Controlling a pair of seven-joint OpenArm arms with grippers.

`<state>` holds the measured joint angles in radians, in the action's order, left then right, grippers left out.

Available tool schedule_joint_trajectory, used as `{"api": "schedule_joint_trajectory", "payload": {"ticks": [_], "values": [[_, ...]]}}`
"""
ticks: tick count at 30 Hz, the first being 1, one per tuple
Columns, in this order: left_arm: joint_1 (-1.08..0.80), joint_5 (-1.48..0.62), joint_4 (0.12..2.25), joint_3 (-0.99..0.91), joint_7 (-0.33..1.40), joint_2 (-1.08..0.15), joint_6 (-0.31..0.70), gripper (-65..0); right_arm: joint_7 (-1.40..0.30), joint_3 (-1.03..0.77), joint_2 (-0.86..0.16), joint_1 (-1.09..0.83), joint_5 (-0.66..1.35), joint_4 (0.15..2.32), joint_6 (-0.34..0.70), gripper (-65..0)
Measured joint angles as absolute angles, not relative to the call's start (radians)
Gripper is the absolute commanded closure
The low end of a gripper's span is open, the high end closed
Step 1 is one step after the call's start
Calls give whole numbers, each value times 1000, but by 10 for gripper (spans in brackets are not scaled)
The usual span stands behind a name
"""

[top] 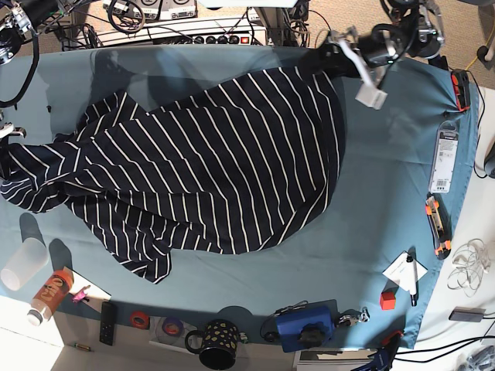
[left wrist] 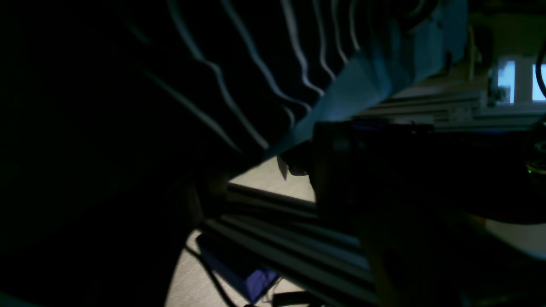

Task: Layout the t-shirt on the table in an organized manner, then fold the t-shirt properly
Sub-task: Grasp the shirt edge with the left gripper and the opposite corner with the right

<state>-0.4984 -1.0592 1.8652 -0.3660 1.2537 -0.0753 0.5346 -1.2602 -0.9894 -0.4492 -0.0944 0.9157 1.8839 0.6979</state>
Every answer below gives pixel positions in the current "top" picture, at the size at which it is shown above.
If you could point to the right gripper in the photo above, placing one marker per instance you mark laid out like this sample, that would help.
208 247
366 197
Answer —
9 129

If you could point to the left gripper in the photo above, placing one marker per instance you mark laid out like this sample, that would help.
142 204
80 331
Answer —
348 54

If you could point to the navy white striped t-shirt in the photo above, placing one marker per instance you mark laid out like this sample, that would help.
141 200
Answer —
234 169

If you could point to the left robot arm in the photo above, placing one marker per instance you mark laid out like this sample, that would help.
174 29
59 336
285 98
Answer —
414 29

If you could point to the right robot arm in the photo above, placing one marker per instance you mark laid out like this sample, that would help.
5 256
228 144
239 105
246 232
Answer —
18 27

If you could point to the white power strip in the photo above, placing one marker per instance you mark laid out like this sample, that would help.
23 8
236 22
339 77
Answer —
220 39

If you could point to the blue black clamp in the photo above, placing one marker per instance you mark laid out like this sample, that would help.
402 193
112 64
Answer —
439 62

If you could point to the red black clamp tool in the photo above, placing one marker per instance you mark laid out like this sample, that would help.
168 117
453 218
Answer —
460 82

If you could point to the translucent plastic cup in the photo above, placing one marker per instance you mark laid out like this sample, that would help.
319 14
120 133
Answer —
26 262

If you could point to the grey blister package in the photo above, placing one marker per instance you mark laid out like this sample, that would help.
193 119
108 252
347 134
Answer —
444 160

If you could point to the orange labelled bottle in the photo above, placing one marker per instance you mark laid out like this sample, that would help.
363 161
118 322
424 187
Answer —
48 298

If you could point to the pink small figurine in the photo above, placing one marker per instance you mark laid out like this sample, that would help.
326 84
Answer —
81 295

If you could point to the orange black utility knife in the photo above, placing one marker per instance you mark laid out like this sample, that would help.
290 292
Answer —
440 235

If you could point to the black remote control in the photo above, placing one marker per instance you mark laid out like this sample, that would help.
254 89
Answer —
107 323

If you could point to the teal table cloth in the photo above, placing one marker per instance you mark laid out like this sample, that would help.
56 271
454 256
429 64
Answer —
376 213

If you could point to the white black marker pen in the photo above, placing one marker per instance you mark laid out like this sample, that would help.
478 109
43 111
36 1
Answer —
412 279

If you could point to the white paper card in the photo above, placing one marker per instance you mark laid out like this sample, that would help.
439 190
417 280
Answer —
397 271

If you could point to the green yellow battery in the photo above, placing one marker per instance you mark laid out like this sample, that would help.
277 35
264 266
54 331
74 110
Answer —
82 347

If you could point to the red tape roll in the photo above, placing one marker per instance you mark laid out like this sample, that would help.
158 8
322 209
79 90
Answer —
140 320

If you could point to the red cube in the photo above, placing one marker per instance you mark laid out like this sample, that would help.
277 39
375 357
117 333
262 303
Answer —
387 300

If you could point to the metal carabiner keys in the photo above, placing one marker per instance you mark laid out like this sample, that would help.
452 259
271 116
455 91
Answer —
351 319

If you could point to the purple tape roll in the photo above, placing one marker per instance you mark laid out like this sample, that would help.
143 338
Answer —
172 327

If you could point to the blue box with knob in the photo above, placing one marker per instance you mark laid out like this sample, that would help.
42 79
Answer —
305 328

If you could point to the grey flat device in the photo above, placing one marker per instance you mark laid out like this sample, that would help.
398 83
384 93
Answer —
473 315

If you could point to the black mug yellow pattern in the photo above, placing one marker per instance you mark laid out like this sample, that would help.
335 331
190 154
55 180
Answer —
216 345

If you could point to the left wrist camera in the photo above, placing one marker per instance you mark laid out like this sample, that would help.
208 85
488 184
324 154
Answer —
371 97

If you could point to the blue handled tool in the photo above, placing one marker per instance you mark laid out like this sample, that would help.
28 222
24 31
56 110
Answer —
383 358

